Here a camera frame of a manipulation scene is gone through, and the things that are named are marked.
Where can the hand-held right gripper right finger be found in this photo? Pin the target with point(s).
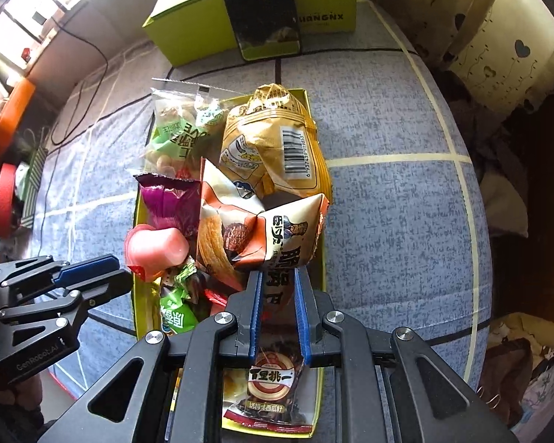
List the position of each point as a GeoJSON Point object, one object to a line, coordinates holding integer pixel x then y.
{"type": "Point", "coordinates": [301, 318]}

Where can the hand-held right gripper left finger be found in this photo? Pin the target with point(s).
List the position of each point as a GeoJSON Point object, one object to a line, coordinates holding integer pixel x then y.
{"type": "Point", "coordinates": [257, 314]}

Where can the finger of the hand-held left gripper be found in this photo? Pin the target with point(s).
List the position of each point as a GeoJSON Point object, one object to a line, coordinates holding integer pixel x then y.
{"type": "Point", "coordinates": [111, 288]}
{"type": "Point", "coordinates": [92, 268]}

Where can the green rimmed shallow box tray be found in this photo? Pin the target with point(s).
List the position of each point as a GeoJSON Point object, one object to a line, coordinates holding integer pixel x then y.
{"type": "Point", "coordinates": [145, 304]}

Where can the dark melon seed packet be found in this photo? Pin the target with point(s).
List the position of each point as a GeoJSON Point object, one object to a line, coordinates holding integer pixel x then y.
{"type": "Point", "coordinates": [270, 378]}

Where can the small green snack packet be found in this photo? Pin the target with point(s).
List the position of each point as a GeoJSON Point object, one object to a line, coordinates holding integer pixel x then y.
{"type": "Point", "coordinates": [175, 314]}

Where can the clear packet of brown eggs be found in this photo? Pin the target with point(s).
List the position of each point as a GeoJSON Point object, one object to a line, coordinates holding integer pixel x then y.
{"type": "Point", "coordinates": [234, 385]}

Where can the orange white chip packet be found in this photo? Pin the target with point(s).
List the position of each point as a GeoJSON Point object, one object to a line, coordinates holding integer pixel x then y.
{"type": "Point", "coordinates": [267, 235]}

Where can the purple snack packet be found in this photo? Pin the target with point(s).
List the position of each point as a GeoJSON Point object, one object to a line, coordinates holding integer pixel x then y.
{"type": "Point", "coordinates": [171, 203]}

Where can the clear peanut bag green label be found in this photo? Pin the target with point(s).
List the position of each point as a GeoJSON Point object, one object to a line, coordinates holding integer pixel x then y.
{"type": "Point", "coordinates": [175, 138]}

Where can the yellow puffed snack packet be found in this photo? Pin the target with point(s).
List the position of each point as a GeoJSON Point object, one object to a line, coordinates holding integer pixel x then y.
{"type": "Point", "coordinates": [258, 138]}

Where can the person's left hand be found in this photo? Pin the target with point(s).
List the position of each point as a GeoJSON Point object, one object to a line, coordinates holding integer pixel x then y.
{"type": "Point", "coordinates": [14, 401]}

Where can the striped gift bag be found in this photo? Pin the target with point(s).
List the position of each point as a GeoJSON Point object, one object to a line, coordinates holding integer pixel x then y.
{"type": "Point", "coordinates": [32, 194]}

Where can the red tape roll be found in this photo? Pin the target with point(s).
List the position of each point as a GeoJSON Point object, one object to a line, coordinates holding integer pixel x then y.
{"type": "Point", "coordinates": [4, 198]}

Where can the orange tray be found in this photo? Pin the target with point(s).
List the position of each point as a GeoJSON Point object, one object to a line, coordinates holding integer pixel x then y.
{"type": "Point", "coordinates": [14, 110]}

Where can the green cardboard box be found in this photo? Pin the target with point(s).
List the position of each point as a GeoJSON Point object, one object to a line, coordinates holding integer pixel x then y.
{"type": "Point", "coordinates": [189, 18]}

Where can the black phone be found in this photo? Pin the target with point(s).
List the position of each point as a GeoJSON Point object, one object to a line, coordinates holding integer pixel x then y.
{"type": "Point", "coordinates": [258, 4]}

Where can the beige heart print cushion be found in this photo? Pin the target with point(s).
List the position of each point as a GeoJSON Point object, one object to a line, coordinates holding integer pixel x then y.
{"type": "Point", "coordinates": [489, 32]}

